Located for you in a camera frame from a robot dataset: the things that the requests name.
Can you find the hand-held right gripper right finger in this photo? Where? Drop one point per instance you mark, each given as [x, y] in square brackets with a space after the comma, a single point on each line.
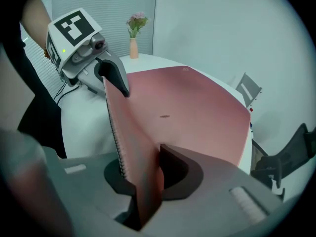
[212, 196]

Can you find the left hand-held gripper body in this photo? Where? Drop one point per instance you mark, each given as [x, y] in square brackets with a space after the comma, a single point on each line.
[74, 31]

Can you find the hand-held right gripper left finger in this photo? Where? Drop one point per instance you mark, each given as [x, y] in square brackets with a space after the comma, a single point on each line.
[84, 194]

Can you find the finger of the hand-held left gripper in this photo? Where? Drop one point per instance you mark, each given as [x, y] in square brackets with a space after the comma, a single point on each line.
[92, 81]
[118, 70]

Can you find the pink mouse pad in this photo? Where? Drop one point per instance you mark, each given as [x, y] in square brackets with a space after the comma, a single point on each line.
[185, 102]

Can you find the person's left forearm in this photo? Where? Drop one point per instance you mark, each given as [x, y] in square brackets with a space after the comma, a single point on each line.
[37, 18]

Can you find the white desk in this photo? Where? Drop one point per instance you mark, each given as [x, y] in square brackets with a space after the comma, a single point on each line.
[84, 122]

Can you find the peach ceramic vase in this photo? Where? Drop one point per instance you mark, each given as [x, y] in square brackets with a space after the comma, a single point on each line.
[134, 49]

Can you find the white window blinds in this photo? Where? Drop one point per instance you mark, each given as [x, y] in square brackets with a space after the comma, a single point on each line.
[47, 73]

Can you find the pink flower bouquet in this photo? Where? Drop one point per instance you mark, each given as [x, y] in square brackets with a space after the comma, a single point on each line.
[137, 22]

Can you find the person's black clothing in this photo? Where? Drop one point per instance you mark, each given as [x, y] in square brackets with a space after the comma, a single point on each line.
[42, 112]

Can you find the dark flat panel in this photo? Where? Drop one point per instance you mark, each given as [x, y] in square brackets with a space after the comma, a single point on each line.
[258, 154]

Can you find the black office chair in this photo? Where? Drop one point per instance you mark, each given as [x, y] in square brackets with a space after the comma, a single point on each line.
[296, 142]

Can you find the grey panel stand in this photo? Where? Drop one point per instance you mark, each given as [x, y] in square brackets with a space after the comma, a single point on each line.
[248, 88]

